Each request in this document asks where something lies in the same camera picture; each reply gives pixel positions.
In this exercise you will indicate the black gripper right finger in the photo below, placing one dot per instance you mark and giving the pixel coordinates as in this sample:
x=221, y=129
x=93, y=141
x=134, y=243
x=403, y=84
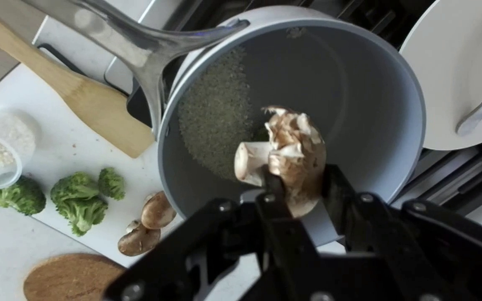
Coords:
x=396, y=251

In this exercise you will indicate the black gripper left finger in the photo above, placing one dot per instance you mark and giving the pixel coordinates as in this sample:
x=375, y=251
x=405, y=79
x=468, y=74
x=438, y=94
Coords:
x=274, y=244

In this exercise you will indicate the brown mushroom with white stem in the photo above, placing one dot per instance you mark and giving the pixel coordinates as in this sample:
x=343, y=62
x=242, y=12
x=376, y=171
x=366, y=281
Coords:
x=293, y=151

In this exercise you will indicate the white pot lid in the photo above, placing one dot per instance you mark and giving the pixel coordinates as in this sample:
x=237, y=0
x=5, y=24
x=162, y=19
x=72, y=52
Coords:
x=447, y=67

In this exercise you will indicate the white cutting board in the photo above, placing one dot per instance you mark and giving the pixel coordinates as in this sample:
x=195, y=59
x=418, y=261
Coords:
x=73, y=151

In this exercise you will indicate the small green broccoli floret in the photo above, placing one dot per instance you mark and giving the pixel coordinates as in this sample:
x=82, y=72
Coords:
x=110, y=182

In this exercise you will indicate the large green broccoli floret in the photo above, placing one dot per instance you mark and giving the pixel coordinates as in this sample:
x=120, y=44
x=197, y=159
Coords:
x=78, y=201

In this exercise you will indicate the round cork trivet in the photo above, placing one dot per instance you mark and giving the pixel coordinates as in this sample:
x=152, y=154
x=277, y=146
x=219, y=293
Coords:
x=70, y=278

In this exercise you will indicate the small bowl of rice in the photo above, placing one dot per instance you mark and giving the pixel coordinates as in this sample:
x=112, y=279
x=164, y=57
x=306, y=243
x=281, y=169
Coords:
x=0, y=147

